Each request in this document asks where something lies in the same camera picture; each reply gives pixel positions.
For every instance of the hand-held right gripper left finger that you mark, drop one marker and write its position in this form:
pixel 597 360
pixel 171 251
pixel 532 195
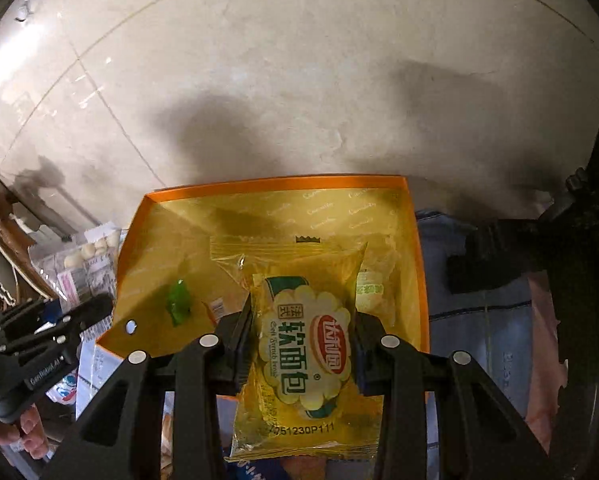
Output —
pixel 243 355

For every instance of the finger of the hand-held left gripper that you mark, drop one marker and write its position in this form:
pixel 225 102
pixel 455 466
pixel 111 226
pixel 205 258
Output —
pixel 22 312
pixel 92 310

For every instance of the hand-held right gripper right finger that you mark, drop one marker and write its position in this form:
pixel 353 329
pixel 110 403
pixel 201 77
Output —
pixel 362 360

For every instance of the yellow bread packet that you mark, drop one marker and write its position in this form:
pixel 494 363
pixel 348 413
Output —
pixel 304 340

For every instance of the orange cardboard box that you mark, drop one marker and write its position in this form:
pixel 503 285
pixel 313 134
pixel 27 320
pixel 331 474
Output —
pixel 179 240

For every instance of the person's left hand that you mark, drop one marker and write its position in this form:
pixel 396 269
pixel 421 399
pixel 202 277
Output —
pixel 32 432

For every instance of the pink small packet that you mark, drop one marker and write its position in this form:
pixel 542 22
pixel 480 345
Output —
pixel 70 287

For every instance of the white packet with blue-red print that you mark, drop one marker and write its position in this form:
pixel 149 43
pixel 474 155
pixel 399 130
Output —
pixel 64 390

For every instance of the small orange white candy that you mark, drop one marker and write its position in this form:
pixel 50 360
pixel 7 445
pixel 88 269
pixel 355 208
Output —
pixel 214 309

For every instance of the clear packet of white balls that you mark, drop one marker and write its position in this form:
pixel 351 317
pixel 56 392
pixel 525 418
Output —
pixel 94 250

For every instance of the clear packet with green label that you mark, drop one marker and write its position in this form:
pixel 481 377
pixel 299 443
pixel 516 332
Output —
pixel 375 290

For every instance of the green wrapped candy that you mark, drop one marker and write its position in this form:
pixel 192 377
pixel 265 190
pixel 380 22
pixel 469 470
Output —
pixel 179 302

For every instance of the carved wooden furniture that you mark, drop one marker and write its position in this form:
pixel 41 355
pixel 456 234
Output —
pixel 9 230

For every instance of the pink cloth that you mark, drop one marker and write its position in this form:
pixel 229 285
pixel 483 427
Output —
pixel 544 360

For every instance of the black bulky object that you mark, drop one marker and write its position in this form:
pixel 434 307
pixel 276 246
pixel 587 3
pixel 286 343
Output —
pixel 579 270

